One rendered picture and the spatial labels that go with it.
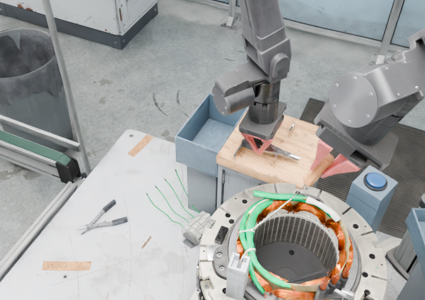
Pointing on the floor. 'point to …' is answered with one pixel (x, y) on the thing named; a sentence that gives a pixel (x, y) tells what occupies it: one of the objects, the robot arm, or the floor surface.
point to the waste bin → (38, 111)
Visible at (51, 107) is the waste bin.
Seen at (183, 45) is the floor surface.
